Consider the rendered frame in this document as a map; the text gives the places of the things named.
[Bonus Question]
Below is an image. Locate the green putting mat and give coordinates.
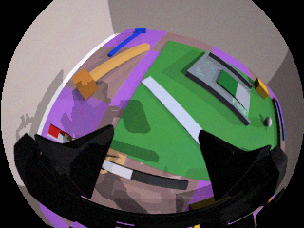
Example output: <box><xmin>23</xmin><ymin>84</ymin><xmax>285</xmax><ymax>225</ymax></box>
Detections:
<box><xmin>110</xmin><ymin>41</ymin><xmax>278</xmax><ymax>181</ymax></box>

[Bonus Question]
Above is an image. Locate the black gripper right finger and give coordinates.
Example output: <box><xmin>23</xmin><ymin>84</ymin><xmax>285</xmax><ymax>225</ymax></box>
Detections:
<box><xmin>198</xmin><ymin>130</ymin><xmax>271</xmax><ymax>201</ymax></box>

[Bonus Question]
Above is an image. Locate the white golf ball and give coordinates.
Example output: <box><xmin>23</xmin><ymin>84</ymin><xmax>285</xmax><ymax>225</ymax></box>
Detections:
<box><xmin>265</xmin><ymin>117</ymin><xmax>271</xmax><ymax>128</ymax></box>

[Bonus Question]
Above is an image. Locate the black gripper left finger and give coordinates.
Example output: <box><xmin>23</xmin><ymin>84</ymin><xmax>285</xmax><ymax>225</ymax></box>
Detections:
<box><xmin>34</xmin><ymin>125</ymin><xmax>114</xmax><ymax>199</ymax></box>

